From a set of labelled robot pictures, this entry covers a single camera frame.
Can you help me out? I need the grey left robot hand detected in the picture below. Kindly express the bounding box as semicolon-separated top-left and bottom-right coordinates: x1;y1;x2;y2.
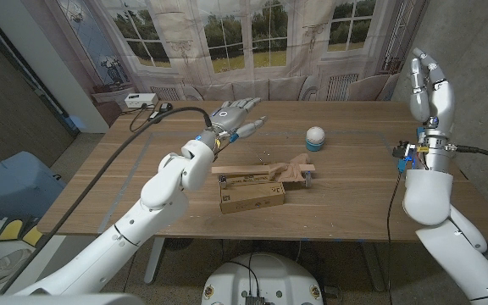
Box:
203;97;268;145

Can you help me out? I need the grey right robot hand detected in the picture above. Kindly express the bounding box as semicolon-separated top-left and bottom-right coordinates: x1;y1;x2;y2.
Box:
408;47;457;139

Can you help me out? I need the wooden hanger with metal clips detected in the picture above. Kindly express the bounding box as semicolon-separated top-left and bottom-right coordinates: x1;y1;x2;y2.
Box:
210;148;316;190

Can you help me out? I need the tan elastic arm wrap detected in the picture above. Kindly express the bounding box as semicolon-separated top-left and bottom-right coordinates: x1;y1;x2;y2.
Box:
269;152;311;184

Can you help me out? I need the flat cardboard box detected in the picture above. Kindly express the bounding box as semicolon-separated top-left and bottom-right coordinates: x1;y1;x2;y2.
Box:
218;172;286;214

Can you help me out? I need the printed window backdrop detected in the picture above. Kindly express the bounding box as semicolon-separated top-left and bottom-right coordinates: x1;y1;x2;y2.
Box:
55;0;430;103

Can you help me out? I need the white baseball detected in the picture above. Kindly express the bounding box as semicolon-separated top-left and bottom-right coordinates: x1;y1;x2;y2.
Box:
305;125;326;144

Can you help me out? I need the white power strip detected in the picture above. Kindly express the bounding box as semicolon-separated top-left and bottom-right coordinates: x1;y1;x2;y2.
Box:
124;92;159;109

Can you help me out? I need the grey table leg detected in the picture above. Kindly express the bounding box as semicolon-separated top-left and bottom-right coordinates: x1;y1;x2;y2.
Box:
143;236;165;285
360;241;385;293

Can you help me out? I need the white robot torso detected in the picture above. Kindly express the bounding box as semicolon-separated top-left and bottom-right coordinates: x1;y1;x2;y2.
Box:
201;252;324;305

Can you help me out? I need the blue plastic bin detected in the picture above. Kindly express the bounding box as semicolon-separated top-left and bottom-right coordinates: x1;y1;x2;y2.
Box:
0;151;66;221

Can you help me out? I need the yellow and black object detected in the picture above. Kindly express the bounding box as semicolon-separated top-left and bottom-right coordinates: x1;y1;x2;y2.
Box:
0;218;44;247

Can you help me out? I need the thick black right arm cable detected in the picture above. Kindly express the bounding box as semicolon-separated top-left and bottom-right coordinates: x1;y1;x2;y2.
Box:
455;144;488;169

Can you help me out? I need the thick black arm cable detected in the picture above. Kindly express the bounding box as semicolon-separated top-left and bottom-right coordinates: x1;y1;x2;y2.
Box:
455;144;488;169
0;106;214;296

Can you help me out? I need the black power cord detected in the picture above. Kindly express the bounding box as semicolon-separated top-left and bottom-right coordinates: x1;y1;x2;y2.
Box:
127;103;153;133

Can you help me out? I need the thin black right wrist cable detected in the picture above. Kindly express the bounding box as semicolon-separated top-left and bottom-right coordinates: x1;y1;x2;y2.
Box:
385;169;404;305

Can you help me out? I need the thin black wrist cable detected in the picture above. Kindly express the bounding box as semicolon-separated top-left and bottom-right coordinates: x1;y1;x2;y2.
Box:
385;169;404;305
123;252;139;293

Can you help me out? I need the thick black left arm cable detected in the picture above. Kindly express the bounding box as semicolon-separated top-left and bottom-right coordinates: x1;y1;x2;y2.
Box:
0;106;214;296

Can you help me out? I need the black torso cable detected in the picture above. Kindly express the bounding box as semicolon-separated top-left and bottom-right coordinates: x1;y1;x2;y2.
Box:
225;252;262;298

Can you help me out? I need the thin black left wrist cable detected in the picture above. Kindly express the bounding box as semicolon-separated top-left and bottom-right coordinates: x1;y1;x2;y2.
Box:
123;252;139;293

